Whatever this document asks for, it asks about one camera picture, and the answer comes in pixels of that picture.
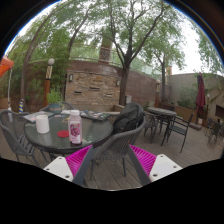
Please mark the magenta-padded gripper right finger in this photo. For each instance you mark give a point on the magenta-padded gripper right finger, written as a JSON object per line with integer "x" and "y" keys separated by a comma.
{"x": 163, "y": 166}

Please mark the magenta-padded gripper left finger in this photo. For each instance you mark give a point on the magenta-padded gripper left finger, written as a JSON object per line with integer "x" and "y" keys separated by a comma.
{"x": 56, "y": 166}

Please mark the purple juice bottle white cap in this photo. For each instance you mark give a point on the purple juice bottle white cap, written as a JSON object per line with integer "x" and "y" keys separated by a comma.
{"x": 75, "y": 130}

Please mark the flat round red coaster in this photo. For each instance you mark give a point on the flat round red coaster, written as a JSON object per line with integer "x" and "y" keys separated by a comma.
{"x": 62, "y": 134}

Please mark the black metal chair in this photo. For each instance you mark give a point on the black metal chair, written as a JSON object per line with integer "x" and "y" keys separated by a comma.
{"x": 178, "y": 128}

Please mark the white ceramic cup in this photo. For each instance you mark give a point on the white ceramic cup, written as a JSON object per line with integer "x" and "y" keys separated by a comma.
{"x": 42, "y": 124}

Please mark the round dark patio table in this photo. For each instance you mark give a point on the round dark patio table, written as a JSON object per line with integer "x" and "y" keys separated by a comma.
{"x": 161, "y": 112}

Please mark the black backpack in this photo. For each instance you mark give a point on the black backpack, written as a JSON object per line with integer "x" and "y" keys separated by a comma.
{"x": 128, "y": 118}

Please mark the dark laptop with stickers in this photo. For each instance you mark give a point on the dark laptop with stickers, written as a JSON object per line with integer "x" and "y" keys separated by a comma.
{"x": 95, "y": 115}

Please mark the potted green plant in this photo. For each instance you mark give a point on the potted green plant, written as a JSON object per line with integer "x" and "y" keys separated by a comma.
{"x": 55, "y": 98}

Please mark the blue yellow striped bollard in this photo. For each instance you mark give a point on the blue yellow striped bollard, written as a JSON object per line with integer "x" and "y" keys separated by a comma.
{"x": 21, "y": 106}

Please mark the closed maroon patio umbrella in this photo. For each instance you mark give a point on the closed maroon patio umbrella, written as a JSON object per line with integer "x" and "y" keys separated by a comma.
{"x": 200, "y": 96}

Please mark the thin-trunk tree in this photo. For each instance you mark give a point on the thin-trunk tree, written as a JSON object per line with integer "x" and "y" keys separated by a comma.
{"x": 163, "y": 83}

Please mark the large dark-trunk tree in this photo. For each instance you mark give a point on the large dark-trunk tree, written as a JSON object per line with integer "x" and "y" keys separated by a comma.
{"x": 124, "y": 86}

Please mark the leaning grey-trunk tree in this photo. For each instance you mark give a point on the leaning grey-trunk tree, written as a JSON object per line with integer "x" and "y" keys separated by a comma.
{"x": 24, "y": 76}

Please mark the orange patio umbrella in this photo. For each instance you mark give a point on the orange patio umbrella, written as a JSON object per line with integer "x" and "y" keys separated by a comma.
{"x": 5, "y": 65}

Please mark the striped globe lamp post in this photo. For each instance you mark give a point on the striped globe lamp post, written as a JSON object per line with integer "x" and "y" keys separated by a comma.
{"x": 157, "y": 95}
{"x": 48, "y": 76}

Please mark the grey wall box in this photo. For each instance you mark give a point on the grey wall box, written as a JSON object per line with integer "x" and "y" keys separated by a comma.
{"x": 128, "y": 99}

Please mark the black wall lantern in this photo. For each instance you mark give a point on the black wall lantern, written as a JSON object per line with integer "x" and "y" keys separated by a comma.
{"x": 118, "y": 82}
{"x": 71, "y": 78}

